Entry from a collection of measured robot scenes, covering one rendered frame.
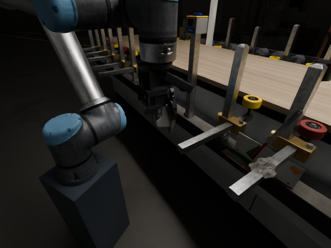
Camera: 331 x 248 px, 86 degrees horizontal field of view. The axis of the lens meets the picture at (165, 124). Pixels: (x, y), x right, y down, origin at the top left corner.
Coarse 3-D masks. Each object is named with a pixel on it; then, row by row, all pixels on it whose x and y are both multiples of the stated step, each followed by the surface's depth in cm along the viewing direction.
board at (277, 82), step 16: (128, 48) 184; (176, 48) 181; (208, 48) 181; (176, 64) 130; (208, 64) 130; (224, 64) 130; (256, 64) 130; (272, 64) 130; (288, 64) 130; (208, 80) 104; (224, 80) 102; (256, 80) 102; (272, 80) 102; (288, 80) 102; (272, 96) 83; (288, 96) 83; (320, 96) 83; (320, 112) 71
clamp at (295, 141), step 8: (280, 136) 62; (272, 144) 65; (280, 144) 63; (288, 144) 60; (296, 144) 59; (304, 144) 59; (296, 152) 59; (304, 152) 57; (312, 152) 56; (304, 160) 58
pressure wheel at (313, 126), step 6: (306, 120) 64; (300, 126) 62; (306, 126) 61; (312, 126) 61; (318, 126) 61; (324, 126) 61; (300, 132) 62; (306, 132) 61; (312, 132) 59; (318, 132) 59; (324, 132) 59; (312, 138) 60; (318, 138) 60
